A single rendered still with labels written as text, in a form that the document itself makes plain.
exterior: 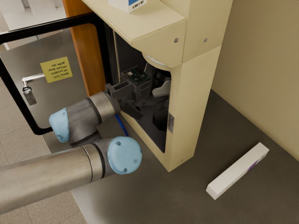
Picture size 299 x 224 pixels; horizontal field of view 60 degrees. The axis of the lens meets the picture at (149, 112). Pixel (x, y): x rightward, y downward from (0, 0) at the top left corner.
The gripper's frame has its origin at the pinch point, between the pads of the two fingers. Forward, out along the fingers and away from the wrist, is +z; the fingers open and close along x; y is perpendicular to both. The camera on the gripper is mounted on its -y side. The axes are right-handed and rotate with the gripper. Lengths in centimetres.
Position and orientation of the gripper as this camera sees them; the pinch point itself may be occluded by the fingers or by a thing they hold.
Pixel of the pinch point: (169, 79)
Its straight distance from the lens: 77.9
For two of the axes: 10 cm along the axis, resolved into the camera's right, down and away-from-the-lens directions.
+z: 8.2, -4.4, 3.7
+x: -5.7, -6.3, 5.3
